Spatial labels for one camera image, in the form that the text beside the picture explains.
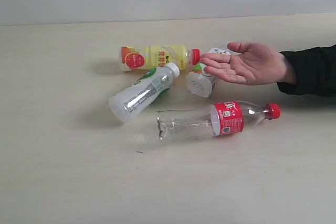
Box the clear cola bottle red label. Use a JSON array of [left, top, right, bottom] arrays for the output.
[[157, 101, 281, 142]]

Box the person's open bare hand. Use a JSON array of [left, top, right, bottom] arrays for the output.
[[201, 42, 297, 86]]

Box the yellow juice bottle red cap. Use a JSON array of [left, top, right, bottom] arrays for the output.
[[120, 45, 201, 71]]

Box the white patterned label clear bottle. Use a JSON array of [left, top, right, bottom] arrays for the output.
[[185, 44, 242, 98]]

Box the green white bottle white cap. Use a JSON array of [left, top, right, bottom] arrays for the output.
[[108, 63, 180, 123]]

